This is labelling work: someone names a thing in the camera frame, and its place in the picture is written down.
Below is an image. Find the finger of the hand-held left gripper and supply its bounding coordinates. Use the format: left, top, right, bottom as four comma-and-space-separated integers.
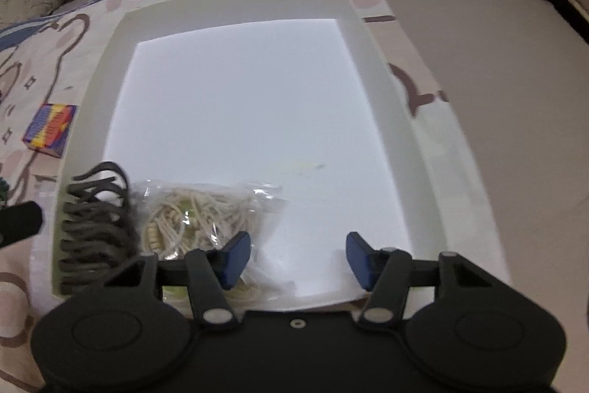
0, 201, 44, 247

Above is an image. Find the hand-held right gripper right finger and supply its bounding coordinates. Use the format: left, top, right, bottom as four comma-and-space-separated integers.
345, 231, 497, 327

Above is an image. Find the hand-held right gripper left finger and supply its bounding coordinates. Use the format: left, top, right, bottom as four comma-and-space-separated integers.
103, 231, 252, 328

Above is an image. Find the clear bag of beige cord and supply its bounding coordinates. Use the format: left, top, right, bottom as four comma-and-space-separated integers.
131, 179, 295, 306

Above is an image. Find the colourful red-sided small box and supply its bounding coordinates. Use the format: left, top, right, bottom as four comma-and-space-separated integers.
22, 103, 78, 158

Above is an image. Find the white cardboard box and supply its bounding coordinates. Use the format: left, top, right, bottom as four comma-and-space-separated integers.
30, 0, 511, 313

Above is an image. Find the cartoon printed blanket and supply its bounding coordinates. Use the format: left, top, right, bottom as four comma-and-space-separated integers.
0, 0, 511, 393

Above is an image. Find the beige fleece blanket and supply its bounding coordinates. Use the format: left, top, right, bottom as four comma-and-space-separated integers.
0, 0, 74, 25

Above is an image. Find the dark brown cord bundle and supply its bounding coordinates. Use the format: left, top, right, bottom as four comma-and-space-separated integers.
57, 161, 141, 297

